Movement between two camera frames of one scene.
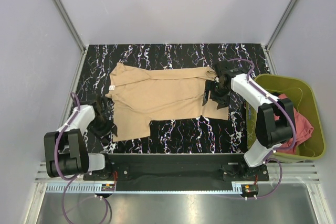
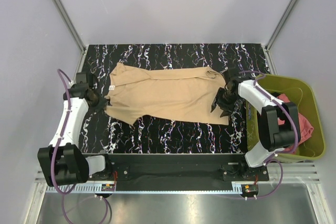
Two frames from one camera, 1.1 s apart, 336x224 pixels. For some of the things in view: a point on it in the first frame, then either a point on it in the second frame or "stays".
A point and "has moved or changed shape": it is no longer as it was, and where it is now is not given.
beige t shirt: [140, 95] has moved or changed shape
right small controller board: [250, 189] stays
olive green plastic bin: [297, 92] stays
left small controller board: [108, 187] stays
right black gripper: [223, 102] to [228, 109]
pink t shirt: [302, 128] stays
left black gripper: [105, 131] to [101, 107]
